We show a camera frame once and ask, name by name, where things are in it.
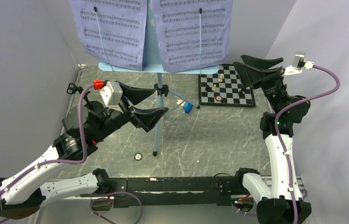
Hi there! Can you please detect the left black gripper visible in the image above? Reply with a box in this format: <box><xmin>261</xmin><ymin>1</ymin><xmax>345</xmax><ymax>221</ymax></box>
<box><xmin>90</xmin><ymin>81</ymin><xmax>169</xmax><ymax>143</ymax></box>

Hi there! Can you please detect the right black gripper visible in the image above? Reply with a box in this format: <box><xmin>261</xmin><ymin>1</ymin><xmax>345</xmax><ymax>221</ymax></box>
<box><xmin>233</xmin><ymin>55</ymin><xmax>288</xmax><ymax>115</ymax></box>

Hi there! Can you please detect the light blue music stand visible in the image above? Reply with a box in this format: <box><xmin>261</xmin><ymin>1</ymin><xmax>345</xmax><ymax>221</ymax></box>
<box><xmin>98</xmin><ymin>0</ymin><xmax>219</xmax><ymax>156</ymax></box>

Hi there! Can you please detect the black microphone stand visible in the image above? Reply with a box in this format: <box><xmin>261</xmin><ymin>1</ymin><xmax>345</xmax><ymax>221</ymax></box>
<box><xmin>66</xmin><ymin>83</ymin><xmax>94</xmax><ymax>109</ymax></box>

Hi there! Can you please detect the sheet music page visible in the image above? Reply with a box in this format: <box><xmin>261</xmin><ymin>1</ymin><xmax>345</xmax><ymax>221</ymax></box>
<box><xmin>69</xmin><ymin>0</ymin><xmax>148</xmax><ymax>71</ymax></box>
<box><xmin>151</xmin><ymin>0</ymin><xmax>234</xmax><ymax>73</ymax></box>

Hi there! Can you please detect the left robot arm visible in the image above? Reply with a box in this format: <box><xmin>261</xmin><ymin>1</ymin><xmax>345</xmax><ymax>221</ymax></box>
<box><xmin>0</xmin><ymin>80</ymin><xmax>168</xmax><ymax>220</ymax></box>

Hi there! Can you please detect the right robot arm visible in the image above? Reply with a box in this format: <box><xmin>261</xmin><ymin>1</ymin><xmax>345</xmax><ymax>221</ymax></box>
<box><xmin>233</xmin><ymin>53</ymin><xmax>313</xmax><ymax>224</ymax></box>

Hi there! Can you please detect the black white chessboard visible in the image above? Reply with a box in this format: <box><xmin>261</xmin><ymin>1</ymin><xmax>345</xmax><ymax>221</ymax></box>
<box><xmin>198</xmin><ymin>64</ymin><xmax>256</xmax><ymax>107</ymax></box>

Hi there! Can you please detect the white chess piece upper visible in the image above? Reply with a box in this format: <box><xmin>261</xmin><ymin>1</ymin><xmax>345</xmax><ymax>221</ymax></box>
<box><xmin>218</xmin><ymin>74</ymin><xmax>224</xmax><ymax>83</ymax></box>

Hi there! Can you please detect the blue white block toy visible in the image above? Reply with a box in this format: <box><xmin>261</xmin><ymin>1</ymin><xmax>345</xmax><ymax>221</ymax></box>
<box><xmin>177</xmin><ymin>99</ymin><xmax>193</xmax><ymax>114</ymax></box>

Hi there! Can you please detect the poker chip on chessboard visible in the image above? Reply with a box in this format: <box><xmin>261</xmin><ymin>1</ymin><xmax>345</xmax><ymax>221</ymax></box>
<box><xmin>214</xmin><ymin>95</ymin><xmax>222</xmax><ymax>102</ymax></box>

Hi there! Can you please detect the poker chip on table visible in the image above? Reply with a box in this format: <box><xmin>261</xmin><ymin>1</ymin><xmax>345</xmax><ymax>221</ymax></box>
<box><xmin>134</xmin><ymin>153</ymin><xmax>143</xmax><ymax>161</ymax></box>

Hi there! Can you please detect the black chess piece left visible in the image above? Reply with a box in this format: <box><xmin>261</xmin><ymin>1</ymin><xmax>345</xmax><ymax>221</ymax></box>
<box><xmin>205</xmin><ymin>85</ymin><xmax>213</xmax><ymax>92</ymax></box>

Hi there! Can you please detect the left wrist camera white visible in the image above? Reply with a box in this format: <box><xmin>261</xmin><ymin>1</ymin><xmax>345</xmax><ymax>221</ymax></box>
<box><xmin>93</xmin><ymin>80</ymin><xmax>123</xmax><ymax>113</ymax></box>

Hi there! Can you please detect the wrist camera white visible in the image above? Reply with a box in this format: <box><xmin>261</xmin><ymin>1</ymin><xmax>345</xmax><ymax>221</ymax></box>
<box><xmin>282</xmin><ymin>51</ymin><xmax>314</xmax><ymax>76</ymax></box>
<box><xmin>93</xmin><ymin>80</ymin><xmax>123</xmax><ymax>113</ymax></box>

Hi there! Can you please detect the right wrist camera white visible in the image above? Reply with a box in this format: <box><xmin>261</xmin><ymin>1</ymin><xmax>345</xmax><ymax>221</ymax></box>
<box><xmin>282</xmin><ymin>51</ymin><xmax>314</xmax><ymax>76</ymax></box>

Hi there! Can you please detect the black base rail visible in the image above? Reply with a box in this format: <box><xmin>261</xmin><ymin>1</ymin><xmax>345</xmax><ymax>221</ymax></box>
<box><xmin>78</xmin><ymin>168</ymin><xmax>264</xmax><ymax>208</ymax></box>

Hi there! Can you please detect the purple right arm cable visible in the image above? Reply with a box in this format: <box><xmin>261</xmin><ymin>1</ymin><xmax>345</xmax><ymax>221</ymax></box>
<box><xmin>232</xmin><ymin>64</ymin><xmax>341</xmax><ymax>224</ymax></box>

